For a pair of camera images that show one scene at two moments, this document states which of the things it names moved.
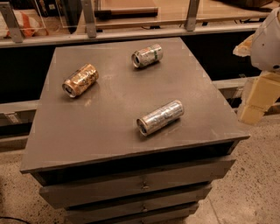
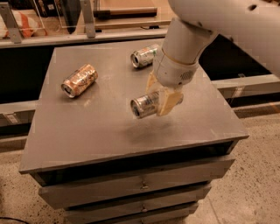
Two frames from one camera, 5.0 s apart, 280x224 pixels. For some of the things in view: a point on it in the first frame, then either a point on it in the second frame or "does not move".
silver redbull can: x=160 y=117 to x=145 y=106
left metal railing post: x=11 y=21 does not move
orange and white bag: x=28 y=21 does not move
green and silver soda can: x=147 y=56 does not move
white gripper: x=267 y=48 to x=171 y=71
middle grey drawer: x=140 y=206 does not move
